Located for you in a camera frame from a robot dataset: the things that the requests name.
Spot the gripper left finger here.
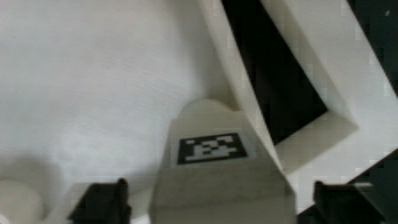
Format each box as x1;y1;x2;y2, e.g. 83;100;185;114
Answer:
67;179;131;224

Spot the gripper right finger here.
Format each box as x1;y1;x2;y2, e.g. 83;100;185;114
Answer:
297;181;385;224

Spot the white leg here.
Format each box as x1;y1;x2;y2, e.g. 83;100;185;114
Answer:
149;99;297;224

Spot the white square tabletop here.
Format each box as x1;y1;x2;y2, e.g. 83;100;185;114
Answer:
0;0;279;224

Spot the white U-shaped fence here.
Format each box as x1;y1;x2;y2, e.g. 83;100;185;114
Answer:
259;0;398;214

